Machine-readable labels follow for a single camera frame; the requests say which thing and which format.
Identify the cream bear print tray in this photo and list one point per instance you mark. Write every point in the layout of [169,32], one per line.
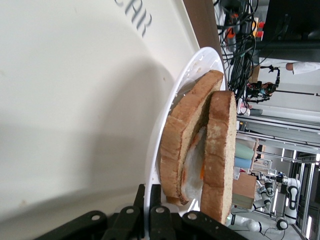
[62,87]

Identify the pale green cup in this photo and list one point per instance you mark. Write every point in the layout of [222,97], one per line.
[243,150]

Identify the person in white coat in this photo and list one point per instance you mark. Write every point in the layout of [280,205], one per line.
[305,67]

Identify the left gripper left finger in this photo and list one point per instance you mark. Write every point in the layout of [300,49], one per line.
[125,225]

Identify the pale blue cup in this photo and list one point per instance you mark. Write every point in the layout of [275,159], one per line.
[242,163]

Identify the brown bread slice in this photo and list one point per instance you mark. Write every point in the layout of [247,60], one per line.
[175,140]
[220,155]

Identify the grey metal frame beams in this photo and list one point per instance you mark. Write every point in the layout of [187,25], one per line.
[275,127]

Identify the toy fried egg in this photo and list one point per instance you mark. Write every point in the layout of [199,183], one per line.
[195,170]

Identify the black monitor screen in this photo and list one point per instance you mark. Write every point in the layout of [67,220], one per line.
[292,22]

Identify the white round plate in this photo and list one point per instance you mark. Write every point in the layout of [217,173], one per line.
[190,67]

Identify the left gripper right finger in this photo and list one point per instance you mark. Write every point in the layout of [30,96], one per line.
[162,225]

